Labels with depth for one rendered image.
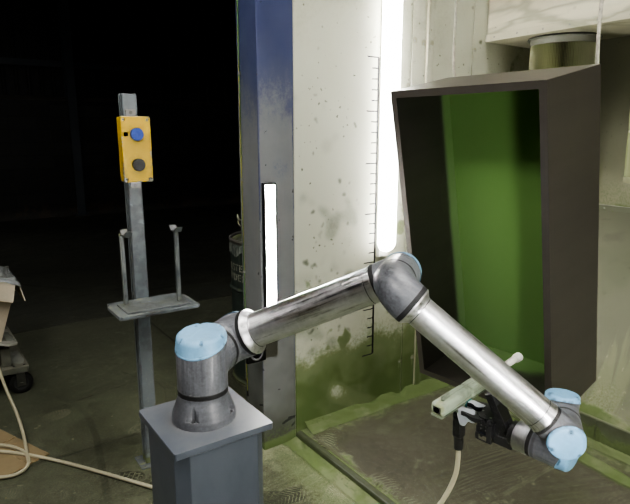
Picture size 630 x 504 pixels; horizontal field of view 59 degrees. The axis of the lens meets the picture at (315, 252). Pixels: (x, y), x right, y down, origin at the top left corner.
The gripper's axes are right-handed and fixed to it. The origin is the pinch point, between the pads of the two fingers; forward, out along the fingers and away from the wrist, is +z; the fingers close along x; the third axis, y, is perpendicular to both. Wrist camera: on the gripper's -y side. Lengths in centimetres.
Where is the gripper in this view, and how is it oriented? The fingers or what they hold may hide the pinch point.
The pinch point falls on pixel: (457, 402)
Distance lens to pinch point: 189.0
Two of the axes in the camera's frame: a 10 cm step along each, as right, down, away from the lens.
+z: -6.9, -1.8, 7.0
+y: 0.5, 9.6, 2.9
